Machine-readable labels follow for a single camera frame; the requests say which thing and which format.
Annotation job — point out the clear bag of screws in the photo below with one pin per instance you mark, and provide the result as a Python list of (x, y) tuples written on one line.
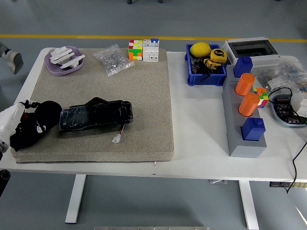
[(112, 61)]

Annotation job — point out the black panel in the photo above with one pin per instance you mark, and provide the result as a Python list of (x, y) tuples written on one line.
[(96, 117)]

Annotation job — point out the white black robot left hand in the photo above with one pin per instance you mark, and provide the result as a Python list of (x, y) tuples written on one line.
[(9, 119)]

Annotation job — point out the yellow black tape measure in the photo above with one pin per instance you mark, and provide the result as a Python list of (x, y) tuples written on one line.
[(218, 55)]

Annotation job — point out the white table leg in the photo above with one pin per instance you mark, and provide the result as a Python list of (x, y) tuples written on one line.
[(249, 206), (75, 198)]

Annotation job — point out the grey stepped stand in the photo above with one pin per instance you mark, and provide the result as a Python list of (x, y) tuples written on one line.
[(231, 119)]

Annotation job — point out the grey under-table bracket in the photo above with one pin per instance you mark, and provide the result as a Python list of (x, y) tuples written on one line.
[(217, 181)]

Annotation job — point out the large colourful puzzle cube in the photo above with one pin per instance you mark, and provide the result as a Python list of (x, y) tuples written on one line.
[(135, 50)]

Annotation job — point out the dark electronic part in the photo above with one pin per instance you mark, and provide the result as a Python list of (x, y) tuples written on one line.
[(197, 65)]

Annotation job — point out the blue plastic block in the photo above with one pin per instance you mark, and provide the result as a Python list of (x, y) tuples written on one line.
[(253, 129), (243, 65)]

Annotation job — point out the white plastic bracket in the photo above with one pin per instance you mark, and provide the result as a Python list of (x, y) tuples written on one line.
[(74, 60), (61, 54)]

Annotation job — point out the small colourful puzzle cube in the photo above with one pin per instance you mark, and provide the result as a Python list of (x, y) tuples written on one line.
[(262, 97)]

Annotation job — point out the blue-grey tray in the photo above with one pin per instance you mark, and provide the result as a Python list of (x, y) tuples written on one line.
[(278, 117)]

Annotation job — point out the white electrical enclosure box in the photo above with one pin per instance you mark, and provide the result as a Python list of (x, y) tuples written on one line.
[(263, 58)]

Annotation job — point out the black table control box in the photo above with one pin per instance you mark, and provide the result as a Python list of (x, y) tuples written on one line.
[(278, 184)]

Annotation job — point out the black rag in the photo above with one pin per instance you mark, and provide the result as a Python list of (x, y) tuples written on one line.
[(48, 112)]

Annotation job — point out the clear bag of parts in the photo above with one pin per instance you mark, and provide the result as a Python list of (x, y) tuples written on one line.
[(268, 79), (293, 72)]

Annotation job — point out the yellow lemon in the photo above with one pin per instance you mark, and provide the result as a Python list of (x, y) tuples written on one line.
[(200, 49)]

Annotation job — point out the blue plastic bin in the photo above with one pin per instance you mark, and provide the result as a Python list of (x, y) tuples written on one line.
[(208, 80)]

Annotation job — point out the orange cylinder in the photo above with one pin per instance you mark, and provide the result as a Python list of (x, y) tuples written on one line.
[(249, 104), (244, 83)]

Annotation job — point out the dark circuit board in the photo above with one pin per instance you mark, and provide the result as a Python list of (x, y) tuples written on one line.
[(284, 109)]

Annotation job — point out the purple bowl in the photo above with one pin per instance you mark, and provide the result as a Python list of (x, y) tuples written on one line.
[(54, 69)]

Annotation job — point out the grey-brown mat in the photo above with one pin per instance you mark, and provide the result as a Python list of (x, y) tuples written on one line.
[(134, 100)]

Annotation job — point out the person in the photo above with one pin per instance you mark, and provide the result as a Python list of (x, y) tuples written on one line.
[(14, 61)]

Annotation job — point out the yellow black tool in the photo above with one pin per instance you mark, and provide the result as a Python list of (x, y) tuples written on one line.
[(212, 64)]

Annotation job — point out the white circuit breaker block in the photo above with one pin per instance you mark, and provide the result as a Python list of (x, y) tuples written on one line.
[(151, 51)]

